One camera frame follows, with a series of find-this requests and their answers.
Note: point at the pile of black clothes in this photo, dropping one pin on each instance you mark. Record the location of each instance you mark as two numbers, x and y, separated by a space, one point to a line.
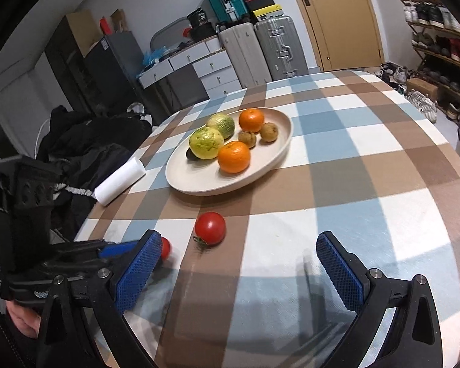
92 142

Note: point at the yellow box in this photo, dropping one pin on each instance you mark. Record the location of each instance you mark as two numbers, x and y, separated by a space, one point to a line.
268 10

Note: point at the dark grey cabinet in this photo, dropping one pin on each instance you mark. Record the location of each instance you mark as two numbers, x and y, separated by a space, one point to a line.
119 69

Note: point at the cream round plate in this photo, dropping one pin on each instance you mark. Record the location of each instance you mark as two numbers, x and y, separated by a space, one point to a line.
199 178

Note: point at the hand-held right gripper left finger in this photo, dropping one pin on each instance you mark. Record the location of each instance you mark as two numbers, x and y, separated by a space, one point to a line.
138 272

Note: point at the blue plastic bag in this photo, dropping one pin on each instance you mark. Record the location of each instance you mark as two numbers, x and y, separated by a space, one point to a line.
156 56

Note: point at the black shoe box red logo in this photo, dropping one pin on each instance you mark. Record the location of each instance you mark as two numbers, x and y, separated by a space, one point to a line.
257 0

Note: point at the large cardboard box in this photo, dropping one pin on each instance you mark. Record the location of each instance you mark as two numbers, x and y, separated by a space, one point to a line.
82 30

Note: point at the white sneaker pair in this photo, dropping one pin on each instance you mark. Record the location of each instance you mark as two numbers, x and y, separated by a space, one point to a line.
421 103

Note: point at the wooden door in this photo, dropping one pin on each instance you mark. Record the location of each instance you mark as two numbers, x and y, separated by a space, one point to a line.
341 19

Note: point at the black bag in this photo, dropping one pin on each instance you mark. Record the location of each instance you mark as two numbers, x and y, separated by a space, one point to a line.
201 23

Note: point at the small brown cardboard box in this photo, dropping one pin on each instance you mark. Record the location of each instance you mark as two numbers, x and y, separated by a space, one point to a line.
119 20

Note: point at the small green guava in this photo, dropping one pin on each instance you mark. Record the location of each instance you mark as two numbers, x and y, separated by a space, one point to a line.
223 124

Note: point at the white paper roll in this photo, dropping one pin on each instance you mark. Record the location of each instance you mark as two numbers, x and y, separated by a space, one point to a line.
119 182

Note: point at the dark purple plum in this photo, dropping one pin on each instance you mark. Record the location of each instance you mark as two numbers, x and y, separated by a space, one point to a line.
191 155

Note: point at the large yellow-green guava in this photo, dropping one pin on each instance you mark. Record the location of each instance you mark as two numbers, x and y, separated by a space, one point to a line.
204 143

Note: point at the wooden shoe rack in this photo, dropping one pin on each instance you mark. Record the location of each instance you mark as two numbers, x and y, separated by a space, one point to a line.
444 59

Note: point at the row of sneakers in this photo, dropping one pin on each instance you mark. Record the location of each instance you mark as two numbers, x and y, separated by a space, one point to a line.
437 15

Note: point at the black shelf unit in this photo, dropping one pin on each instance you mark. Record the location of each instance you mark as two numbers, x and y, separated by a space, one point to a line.
69 69

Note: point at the red packet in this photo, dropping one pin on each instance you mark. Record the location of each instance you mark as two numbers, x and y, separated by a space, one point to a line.
106 25

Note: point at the silver suitcase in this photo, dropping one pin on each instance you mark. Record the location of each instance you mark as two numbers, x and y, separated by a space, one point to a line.
280 48

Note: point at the red tomato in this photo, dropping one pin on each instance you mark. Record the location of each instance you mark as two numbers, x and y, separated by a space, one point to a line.
165 247
210 228

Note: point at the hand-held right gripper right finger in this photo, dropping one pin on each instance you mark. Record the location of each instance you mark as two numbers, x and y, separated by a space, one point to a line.
339 272

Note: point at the large orange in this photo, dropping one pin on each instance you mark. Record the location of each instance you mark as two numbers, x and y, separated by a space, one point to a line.
234 157

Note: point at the person's left hand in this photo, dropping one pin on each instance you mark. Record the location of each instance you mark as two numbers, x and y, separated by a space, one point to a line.
23 318

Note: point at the white desk with drawers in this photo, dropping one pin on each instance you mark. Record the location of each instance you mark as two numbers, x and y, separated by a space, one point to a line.
218 80

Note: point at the brown kiwi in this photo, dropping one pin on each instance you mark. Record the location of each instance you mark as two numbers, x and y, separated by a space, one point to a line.
247 138
269 132

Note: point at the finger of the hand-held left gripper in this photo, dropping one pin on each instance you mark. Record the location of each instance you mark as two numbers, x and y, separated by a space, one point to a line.
88 265
119 250

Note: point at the grey rounded board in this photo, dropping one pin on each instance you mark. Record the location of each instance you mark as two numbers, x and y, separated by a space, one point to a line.
168 32

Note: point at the small orange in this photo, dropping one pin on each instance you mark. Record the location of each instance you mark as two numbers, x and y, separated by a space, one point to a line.
252 120

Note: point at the person's left forearm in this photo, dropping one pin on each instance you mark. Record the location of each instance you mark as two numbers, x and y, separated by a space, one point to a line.
0 352

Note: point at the beige suitcase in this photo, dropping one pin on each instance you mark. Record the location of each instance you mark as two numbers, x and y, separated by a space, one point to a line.
243 55

